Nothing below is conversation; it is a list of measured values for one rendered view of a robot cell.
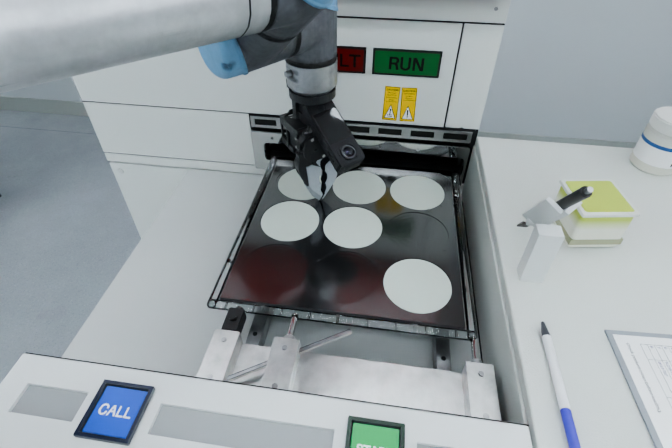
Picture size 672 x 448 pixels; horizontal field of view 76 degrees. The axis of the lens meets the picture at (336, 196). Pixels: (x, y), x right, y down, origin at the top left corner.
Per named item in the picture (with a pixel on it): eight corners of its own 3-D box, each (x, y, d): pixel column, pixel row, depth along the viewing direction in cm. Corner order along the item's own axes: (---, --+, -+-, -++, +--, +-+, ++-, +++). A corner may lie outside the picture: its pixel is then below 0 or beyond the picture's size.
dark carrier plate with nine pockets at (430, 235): (278, 161, 88) (278, 159, 87) (449, 176, 84) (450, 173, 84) (220, 300, 62) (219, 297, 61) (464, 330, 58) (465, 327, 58)
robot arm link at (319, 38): (259, -26, 54) (310, -36, 59) (268, 59, 61) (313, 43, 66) (299, -13, 50) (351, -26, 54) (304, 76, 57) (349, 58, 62)
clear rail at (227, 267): (272, 159, 89) (271, 154, 88) (279, 160, 89) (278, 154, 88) (206, 310, 61) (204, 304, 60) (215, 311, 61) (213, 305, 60)
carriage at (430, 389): (217, 350, 60) (213, 338, 59) (483, 386, 56) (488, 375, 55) (195, 407, 54) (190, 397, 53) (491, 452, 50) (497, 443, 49)
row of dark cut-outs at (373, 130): (252, 125, 88) (250, 114, 87) (469, 141, 84) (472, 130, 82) (251, 126, 88) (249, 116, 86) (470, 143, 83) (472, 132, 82)
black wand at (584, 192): (598, 196, 41) (597, 183, 42) (583, 194, 42) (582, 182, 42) (526, 230, 61) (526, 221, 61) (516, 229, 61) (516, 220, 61)
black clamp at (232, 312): (231, 315, 61) (229, 304, 59) (246, 317, 61) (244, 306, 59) (223, 337, 58) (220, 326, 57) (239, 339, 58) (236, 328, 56)
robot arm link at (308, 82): (347, 61, 61) (297, 75, 58) (347, 91, 64) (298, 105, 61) (320, 44, 66) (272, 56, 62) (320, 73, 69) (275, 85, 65)
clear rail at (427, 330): (209, 302, 62) (207, 296, 61) (476, 335, 58) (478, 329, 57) (206, 310, 61) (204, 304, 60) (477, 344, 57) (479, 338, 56)
